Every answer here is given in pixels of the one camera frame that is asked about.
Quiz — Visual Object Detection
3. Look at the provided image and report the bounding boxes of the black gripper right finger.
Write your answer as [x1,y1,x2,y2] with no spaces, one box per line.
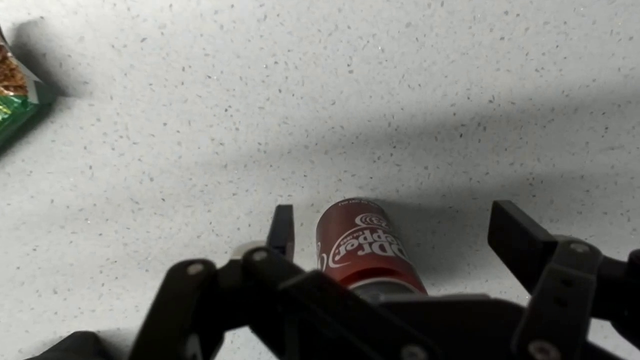
[488,201,557,293]

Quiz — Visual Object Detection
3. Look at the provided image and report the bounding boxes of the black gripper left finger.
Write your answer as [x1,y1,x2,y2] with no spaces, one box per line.
[266,204,294,260]

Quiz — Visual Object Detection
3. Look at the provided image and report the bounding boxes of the red Dr Pepper can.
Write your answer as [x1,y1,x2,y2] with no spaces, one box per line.
[316,199,426,302]

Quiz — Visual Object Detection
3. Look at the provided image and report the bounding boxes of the green granola bar wrapper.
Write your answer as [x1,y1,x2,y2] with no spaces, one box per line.
[0,30,58,149]

